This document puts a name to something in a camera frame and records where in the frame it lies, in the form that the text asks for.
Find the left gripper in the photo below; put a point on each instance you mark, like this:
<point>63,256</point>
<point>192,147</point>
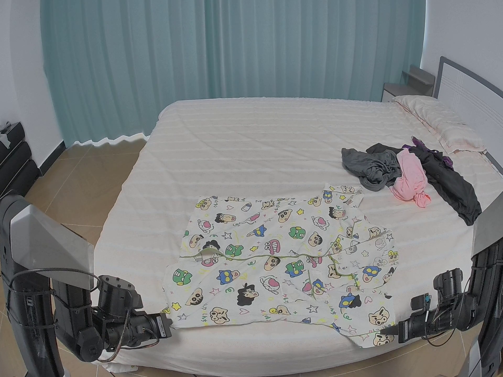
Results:
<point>151,328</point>

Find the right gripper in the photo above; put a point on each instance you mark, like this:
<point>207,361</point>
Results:
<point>416,328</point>

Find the pink garment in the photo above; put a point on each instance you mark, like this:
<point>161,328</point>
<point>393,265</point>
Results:
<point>410,179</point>

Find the black garment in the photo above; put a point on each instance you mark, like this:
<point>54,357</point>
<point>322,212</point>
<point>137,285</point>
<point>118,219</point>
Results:
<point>456,191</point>

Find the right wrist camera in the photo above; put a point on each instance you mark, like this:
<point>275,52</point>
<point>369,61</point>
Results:
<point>420,302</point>

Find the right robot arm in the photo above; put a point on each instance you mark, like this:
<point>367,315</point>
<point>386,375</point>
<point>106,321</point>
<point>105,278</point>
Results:
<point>485,285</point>

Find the purple garment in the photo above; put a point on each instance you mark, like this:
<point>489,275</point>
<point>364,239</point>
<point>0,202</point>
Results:
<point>446,159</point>

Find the blue-green curtain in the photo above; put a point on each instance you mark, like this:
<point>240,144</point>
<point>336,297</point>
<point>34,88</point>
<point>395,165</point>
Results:
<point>220,45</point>

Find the black chest of drawers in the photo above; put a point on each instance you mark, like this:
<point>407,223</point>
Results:
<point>15,163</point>

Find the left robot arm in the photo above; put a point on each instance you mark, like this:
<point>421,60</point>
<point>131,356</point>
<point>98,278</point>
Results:
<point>51,246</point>

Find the pale pink pillow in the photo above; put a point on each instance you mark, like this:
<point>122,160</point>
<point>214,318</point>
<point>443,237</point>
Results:
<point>440,122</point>

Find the white printed pyjama top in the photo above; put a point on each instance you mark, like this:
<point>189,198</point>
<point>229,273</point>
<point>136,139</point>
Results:
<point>275,265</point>

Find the dark grey garment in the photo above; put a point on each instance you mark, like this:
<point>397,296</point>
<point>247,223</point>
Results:
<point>369,167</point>

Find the grey bedside table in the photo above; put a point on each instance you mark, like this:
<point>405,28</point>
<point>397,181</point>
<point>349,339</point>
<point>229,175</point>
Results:
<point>408,86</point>

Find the bed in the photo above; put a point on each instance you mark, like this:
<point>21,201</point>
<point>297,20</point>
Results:
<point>255,151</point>

